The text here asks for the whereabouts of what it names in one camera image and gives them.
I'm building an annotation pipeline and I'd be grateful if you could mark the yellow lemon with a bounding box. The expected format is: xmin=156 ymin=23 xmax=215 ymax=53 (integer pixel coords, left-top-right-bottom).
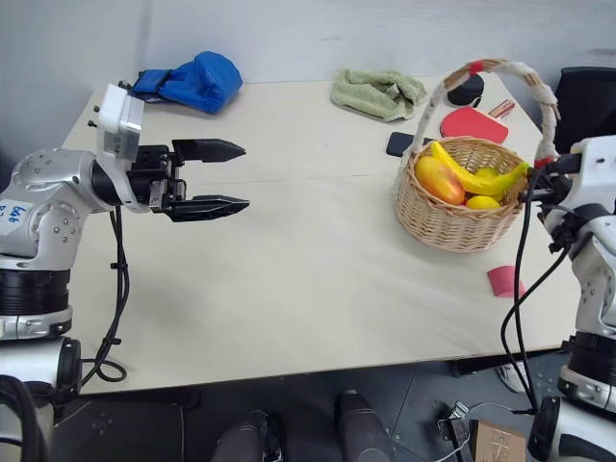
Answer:
xmin=465 ymin=193 xmax=502 ymax=211

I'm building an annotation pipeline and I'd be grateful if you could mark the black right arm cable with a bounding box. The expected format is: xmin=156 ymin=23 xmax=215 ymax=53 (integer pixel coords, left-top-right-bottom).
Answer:
xmin=500 ymin=176 xmax=572 ymax=416

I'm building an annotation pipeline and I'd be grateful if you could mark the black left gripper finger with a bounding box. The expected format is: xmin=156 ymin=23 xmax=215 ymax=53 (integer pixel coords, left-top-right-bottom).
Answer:
xmin=171 ymin=138 xmax=248 ymax=165
xmin=163 ymin=193 xmax=252 ymax=224

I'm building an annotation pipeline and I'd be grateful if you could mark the yellow banana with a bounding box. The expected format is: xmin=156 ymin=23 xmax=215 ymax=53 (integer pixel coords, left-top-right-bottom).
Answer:
xmin=429 ymin=140 xmax=531 ymax=196

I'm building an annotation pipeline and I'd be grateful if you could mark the white shoe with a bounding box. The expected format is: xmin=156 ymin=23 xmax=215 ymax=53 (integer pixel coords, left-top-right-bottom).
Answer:
xmin=497 ymin=362 xmax=531 ymax=395

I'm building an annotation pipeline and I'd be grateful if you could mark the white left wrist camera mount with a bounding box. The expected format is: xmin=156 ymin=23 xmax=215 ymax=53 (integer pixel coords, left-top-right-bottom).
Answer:
xmin=89 ymin=83 xmax=146 ymax=214

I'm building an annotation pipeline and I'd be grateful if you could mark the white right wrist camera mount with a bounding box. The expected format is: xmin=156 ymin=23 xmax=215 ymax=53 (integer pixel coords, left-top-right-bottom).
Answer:
xmin=569 ymin=135 xmax=616 ymax=223

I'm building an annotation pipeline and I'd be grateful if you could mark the red and yellow mango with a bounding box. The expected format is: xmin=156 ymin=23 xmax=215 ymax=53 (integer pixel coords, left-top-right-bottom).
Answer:
xmin=414 ymin=155 xmax=467 ymax=206

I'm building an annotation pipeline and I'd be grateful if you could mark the metal clamp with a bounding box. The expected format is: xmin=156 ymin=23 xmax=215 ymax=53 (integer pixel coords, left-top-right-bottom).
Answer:
xmin=436 ymin=400 xmax=472 ymax=447

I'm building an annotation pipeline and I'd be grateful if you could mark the wooden box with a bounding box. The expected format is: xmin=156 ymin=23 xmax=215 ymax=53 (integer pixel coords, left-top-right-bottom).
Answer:
xmin=468 ymin=419 xmax=528 ymax=462

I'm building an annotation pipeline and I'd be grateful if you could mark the black round paddle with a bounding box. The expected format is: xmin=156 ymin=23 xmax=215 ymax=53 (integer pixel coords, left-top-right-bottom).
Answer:
xmin=446 ymin=73 xmax=485 ymax=107

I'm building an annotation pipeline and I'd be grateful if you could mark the thin white cable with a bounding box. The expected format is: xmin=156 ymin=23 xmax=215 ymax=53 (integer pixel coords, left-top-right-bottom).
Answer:
xmin=441 ymin=401 xmax=517 ymax=462

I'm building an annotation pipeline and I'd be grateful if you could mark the black office chair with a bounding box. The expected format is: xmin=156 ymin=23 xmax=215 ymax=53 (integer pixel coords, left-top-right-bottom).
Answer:
xmin=552 ymin=65 xmax=616 ymax=156

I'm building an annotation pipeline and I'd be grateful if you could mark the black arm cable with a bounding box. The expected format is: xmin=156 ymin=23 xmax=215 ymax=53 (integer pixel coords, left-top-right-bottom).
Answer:
xmin=500 ymin=176 xmax=572 ymax=416
xmin=78 ymin=204 xmax=130 ymax=387

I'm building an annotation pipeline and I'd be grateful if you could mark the blue boxing glove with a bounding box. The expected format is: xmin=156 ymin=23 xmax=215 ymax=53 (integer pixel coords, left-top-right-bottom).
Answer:
xmin=130 ymin=50 xmax=244 ymax=116

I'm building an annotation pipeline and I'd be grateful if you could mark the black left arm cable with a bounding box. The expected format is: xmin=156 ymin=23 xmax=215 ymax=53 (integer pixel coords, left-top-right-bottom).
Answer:
xmin=78 ymin=204 xmax=130 ymax=387

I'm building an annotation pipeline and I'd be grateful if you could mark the dark rounded shape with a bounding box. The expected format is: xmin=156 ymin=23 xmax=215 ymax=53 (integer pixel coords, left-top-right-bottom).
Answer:
xmin=215 ymin=410 xmax=286 ymax=462
xmin=333 ymin=390 xmax=397 ymax=462

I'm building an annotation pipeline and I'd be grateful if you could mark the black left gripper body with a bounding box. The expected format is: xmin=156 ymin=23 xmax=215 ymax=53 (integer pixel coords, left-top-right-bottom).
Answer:
xmin=126 ymin=143 xmax=189 ymax=215

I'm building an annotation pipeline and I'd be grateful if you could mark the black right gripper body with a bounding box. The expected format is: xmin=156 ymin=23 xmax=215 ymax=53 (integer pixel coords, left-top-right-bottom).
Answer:
xmin=542 ymin=153 xmax=584 ymax=204

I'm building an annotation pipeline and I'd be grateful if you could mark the small red cup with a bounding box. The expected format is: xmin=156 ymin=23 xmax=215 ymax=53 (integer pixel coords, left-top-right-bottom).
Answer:
xmin=486 ymin=263 xmax=527 ymax=298

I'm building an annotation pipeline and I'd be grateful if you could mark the black table foot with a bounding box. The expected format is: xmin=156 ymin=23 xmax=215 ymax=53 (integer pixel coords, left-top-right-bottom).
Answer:
xmin=449 ymin=356 xmax=507 ymax=378

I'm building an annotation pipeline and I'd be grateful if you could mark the green towel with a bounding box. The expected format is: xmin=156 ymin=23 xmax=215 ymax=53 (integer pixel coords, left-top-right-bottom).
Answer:
xmin=330 ymin=68 xmax=428 ymax=123

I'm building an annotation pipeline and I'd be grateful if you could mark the wicker basket with handle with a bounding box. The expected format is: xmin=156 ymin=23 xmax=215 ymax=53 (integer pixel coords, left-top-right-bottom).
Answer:
xmin=395 ymin=58 xmax=562 ymax=255

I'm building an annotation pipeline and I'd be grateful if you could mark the red table tennis paddle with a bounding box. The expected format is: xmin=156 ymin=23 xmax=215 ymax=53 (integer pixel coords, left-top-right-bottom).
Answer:
xmin=439 ymin=98 xmax=517 ymax=144

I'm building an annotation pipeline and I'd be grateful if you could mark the black smartphone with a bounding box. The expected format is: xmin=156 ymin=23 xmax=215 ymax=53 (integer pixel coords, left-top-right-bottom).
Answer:
xmin=385 ymin=131 xmax=435 ymax=158

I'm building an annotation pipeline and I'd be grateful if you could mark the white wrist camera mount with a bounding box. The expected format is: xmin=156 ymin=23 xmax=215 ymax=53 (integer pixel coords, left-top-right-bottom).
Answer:
xmin=89 ymin=83 xmax=146 ymax=214
xmin=569 ymin=135 xmax=616 ymax=223

